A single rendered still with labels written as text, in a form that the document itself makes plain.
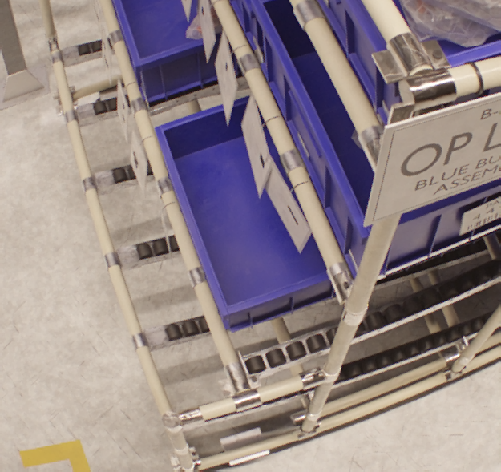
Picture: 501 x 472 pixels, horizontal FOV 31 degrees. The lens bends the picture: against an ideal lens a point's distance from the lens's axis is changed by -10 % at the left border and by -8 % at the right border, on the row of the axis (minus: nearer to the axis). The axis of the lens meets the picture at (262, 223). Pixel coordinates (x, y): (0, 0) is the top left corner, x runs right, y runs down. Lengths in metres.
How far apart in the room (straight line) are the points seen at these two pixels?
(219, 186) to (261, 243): 0.13
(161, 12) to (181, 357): 0.91
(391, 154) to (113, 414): 1.63
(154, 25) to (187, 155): 0.33
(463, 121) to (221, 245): 0.92
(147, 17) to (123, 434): 1.05
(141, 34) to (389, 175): 1.13
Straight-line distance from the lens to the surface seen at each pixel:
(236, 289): 1.71
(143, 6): 2.03
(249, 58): 1.55
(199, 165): 1.81
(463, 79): 0.85
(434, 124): 0.87
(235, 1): 1.59
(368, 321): 1.71
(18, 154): 2.73
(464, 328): 2.17
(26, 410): 2.46
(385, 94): 0.99
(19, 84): 2.78
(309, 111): 1.26
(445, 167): 0.98
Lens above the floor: 2.34
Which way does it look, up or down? 66 degrees down
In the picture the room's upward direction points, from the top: 4 degrees clockwise
